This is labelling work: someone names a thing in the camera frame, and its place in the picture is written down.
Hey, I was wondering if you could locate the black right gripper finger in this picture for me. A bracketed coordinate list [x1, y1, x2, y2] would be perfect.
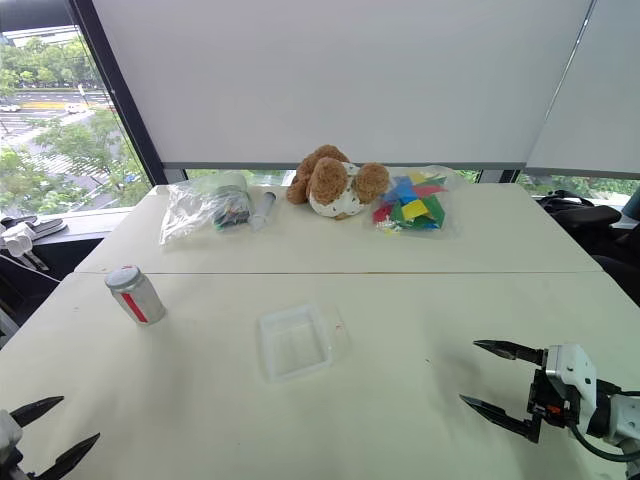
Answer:
[472, 339, 547, 366]
[459, 394, 545, 445]

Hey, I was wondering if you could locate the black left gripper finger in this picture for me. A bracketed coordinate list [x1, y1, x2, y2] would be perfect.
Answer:
[28, 432, 102, 480]
[9, 395, 66, 428]

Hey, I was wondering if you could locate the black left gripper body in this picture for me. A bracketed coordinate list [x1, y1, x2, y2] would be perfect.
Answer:
[0, 447, 27, 480]

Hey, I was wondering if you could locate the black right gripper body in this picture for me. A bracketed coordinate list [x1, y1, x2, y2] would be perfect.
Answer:
[526, 367, 582, 429]

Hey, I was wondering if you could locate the silver red soda can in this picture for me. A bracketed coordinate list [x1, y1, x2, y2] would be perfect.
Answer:
[104, 264, 167, 328]

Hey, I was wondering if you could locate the clear plastic tray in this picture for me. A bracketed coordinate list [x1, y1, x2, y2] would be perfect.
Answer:
[257, 301, 351, 384]

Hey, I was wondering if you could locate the black chair with armrest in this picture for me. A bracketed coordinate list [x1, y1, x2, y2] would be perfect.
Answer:
[592, 252, 640, 306]

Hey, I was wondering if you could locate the black office chair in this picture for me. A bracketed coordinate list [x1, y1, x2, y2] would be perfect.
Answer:
[535, 189, 622, 257]

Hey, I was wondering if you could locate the white device on sill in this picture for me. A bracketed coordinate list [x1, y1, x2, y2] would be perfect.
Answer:
[0, 215, 70, 259]

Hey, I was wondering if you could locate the bag of coloured paper pieces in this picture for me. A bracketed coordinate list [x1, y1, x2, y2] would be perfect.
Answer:
[370, 163, 465, 240]

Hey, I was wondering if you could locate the brown teddy bear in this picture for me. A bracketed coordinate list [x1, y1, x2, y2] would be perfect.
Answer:
[285, 144, 391, 222]

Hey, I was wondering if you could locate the clear plastic bag with cup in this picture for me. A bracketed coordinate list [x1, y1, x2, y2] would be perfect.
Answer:
[158, 171, 252, 247]

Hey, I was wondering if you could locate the narrow white roller blind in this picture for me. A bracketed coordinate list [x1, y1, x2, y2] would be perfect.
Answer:
[524, 0, 640, 180]

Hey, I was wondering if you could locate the clear plastic syringe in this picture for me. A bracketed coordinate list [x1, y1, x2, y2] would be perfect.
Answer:
[248, 190, 278, 233]

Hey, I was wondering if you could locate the wide white roller blind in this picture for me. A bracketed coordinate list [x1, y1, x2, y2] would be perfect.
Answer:
[91, 0, 597, 172]

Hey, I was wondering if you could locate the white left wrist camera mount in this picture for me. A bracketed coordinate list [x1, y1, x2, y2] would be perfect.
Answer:
[0, 408, 24, 454]

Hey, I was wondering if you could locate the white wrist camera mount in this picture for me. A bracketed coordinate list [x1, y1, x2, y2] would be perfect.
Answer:
[0, 408, 24, 454]
[543, 343, 600, 432]

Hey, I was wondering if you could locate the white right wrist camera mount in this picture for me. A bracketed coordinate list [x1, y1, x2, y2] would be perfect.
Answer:
[543, 343, 600, 432]

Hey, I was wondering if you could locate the dark window frame post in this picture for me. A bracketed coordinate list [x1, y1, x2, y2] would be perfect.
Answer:
[68, 0, 169, 187]

